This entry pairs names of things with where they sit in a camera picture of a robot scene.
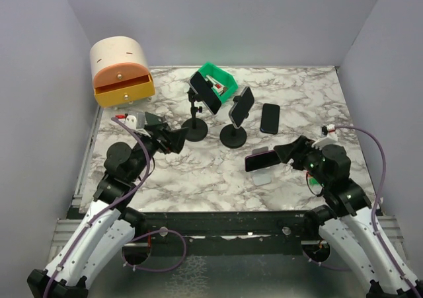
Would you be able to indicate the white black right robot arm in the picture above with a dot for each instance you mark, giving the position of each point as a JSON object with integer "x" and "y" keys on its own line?
{"x": 347, "y": 221}

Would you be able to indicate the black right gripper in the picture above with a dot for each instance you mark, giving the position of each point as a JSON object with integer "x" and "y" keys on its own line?
{"x": 297, "y": 149}

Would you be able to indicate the pink-edged black phone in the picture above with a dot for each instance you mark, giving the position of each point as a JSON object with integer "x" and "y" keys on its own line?
{"x": 261, "y": 160}

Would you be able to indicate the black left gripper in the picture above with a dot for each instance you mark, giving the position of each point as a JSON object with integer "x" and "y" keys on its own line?
{"x": 176, "y": 137}

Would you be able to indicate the black tall phone stand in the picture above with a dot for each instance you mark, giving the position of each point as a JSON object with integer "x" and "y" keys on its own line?
{"x": 197, "y": 128}

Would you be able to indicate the black phone on tall stand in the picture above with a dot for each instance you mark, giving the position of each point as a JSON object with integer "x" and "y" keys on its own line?
{"x": 199, "y": 85}

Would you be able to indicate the green cap marker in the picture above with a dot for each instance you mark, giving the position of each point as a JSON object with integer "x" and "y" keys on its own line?
{"x": 313, "y": 182}

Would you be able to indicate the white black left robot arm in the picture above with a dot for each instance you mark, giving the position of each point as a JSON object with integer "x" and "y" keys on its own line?
{"x": 108, "y": 223}

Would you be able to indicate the black front rail bar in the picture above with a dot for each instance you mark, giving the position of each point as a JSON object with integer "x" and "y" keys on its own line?
{"x": 221, "y": 233}

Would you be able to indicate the beige orange drawer box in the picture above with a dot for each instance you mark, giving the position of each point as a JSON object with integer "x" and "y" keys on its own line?
{"x": 120, "y": 73}

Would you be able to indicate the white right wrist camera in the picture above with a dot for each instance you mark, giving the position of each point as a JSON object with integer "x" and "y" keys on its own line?
{"x": 329, "y": 137}

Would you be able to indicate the brown round-base phone stand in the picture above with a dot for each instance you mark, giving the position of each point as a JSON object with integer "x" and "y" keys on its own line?
{"x": 153, "y": 120}

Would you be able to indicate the silver folding phone stand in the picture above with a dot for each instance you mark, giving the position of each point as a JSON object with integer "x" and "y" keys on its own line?
{"x": 262, "y": 176}

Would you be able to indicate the silver-edged phone on short stand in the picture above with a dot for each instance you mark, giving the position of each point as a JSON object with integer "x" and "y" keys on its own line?
{"x": 242, "y": 105}

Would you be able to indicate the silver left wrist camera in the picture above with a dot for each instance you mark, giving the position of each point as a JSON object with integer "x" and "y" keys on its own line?
{"x": 133, "y": 122}

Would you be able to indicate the items inside green bin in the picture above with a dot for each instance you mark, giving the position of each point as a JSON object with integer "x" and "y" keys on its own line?
{"x": 216, "y": 85}

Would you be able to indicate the green plastic bin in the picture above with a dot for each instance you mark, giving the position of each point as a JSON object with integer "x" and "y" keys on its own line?
{"x": 222, "y": 76}

